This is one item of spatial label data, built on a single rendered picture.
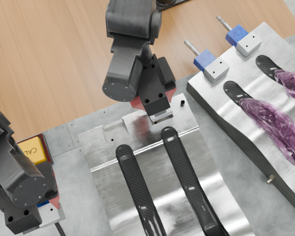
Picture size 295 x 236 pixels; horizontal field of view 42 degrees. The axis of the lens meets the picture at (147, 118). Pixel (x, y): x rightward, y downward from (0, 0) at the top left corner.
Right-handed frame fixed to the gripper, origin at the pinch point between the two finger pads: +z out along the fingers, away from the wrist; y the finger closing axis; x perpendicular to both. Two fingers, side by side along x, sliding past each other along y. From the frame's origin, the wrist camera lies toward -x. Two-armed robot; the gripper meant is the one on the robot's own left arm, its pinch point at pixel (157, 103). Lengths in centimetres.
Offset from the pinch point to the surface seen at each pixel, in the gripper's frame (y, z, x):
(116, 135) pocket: -11.7, 6.6, 1.1
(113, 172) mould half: -14.6, 6.7, -7.6
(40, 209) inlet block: -28.6, -1.2, -13.8
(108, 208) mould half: -18.3, 8.9, -14.0
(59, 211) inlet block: -26.0, 1.3, -14.5
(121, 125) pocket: -9.7, 6.2, 3.0
